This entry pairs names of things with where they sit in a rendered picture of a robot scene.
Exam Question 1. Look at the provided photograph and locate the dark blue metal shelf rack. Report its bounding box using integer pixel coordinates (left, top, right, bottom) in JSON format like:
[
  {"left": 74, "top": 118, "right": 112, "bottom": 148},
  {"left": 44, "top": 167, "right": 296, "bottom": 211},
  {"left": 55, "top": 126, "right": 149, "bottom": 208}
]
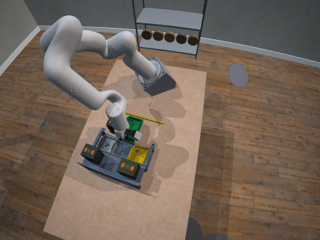
[{"left": 77, "top": 127, "right": 156, "bottom": 189}]

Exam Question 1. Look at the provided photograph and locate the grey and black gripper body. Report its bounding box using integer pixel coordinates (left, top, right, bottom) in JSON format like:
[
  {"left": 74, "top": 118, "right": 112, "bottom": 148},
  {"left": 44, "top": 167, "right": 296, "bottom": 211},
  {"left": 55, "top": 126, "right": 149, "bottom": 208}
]
[{"left": 114, "top": 122, "right": 130, "bottom": 140}]

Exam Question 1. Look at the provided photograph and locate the yellow open bin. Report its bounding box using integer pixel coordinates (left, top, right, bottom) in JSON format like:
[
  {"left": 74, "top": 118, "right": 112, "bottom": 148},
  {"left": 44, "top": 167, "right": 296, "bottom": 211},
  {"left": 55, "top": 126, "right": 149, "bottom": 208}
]
[{"left": 127, "top": 144, "right": 149, "bottom": 164}]

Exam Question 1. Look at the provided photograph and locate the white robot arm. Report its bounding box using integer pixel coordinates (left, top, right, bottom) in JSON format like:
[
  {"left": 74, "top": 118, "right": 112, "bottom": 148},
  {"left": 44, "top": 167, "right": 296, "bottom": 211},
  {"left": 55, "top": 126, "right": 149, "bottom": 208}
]
[{"left": 40, "top": 15, "right": 161, "bottom": 141}]

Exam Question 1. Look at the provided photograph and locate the green bin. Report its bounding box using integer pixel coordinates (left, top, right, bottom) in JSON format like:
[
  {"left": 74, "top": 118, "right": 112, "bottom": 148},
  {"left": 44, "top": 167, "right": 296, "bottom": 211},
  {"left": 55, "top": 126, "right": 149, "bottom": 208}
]
[{"left": 124, "top": 115, "right": 144, "bottom": 143}]

